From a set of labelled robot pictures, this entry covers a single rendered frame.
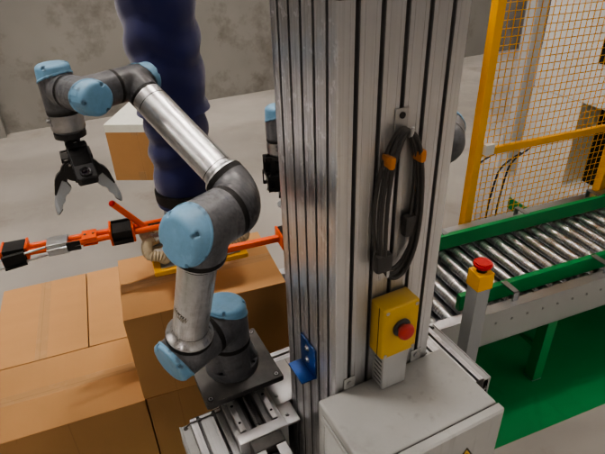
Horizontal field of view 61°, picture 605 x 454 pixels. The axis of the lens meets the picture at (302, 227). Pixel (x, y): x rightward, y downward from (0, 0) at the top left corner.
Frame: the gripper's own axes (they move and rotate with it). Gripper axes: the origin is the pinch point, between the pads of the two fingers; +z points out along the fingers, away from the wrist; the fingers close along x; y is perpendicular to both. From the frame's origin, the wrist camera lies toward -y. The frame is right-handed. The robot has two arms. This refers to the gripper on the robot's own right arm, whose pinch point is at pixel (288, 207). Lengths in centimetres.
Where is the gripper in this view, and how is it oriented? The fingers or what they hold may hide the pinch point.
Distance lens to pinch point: 172.1
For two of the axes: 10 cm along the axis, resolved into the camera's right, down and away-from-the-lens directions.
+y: -9.4, 2.0, -2.7
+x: 3.4, 4.8, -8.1
